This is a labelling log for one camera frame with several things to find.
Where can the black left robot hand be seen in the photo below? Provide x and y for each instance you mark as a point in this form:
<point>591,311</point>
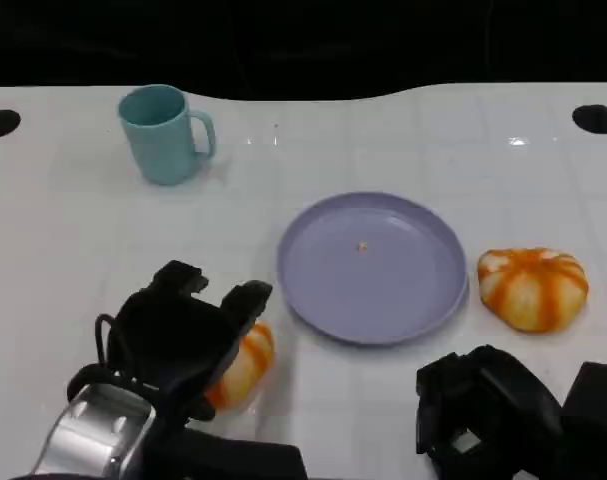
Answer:
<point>168,340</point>

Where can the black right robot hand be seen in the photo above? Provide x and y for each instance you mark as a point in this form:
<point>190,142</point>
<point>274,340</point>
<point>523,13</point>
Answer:
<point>508,400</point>

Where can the orange white toy bread roll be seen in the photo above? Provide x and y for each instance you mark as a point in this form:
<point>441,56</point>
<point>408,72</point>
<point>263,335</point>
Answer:
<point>248,365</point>
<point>533,290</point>

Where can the lilac plate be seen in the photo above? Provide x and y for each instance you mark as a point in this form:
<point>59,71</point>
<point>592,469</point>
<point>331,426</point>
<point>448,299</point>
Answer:
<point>373,280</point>

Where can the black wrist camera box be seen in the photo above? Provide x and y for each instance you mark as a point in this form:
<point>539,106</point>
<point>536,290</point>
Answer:
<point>595,415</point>
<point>233,457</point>

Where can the small orange crumb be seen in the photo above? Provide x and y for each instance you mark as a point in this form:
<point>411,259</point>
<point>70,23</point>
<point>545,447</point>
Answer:
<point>362,246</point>

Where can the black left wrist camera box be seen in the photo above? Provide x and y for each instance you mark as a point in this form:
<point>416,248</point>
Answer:
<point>233,457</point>

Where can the pale green mug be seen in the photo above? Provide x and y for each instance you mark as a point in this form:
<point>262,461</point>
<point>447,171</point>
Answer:
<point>158,140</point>

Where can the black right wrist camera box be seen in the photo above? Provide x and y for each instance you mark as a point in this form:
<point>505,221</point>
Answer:
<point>595,415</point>

